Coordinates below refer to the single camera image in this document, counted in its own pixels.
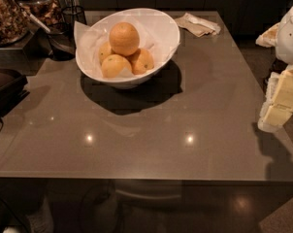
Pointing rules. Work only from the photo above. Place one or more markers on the orange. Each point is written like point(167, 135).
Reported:
point(141, 61)
point(124, 38)
point(104, 51)
point(116, 66)

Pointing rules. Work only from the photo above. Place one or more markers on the white ceramic bowl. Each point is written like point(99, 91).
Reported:
point(159, 33)

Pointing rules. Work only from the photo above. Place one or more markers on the dark box at left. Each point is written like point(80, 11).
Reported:
point(12, 90)

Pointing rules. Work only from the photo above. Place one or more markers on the white spoon handle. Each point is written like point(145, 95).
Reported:
point(35, 20)

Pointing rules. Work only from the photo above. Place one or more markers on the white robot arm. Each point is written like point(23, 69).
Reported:
point(280, 36)

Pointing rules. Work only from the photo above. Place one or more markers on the crumpled beige napkin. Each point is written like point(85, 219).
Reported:
point(197, 25)

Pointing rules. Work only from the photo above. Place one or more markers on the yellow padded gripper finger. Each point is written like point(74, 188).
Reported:
point(278, 107)

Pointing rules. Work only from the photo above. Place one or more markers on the glass jar of dried snacks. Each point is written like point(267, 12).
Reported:
point(13, 23)

